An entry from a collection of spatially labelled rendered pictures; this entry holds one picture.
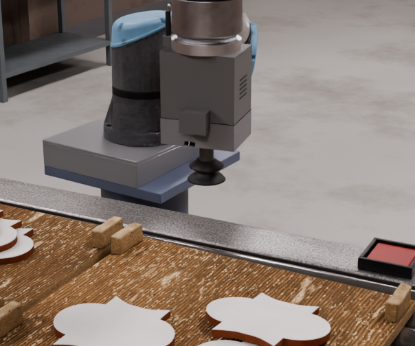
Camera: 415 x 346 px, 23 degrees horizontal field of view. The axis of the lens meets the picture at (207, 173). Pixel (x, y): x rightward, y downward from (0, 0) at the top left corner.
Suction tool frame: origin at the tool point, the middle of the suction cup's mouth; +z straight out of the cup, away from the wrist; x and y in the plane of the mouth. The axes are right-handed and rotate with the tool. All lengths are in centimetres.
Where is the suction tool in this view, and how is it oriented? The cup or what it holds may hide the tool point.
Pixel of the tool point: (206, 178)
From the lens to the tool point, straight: 112.3
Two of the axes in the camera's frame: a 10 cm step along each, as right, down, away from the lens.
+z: 0.0, 9.4, 3.5
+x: 3.3, -3.4, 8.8
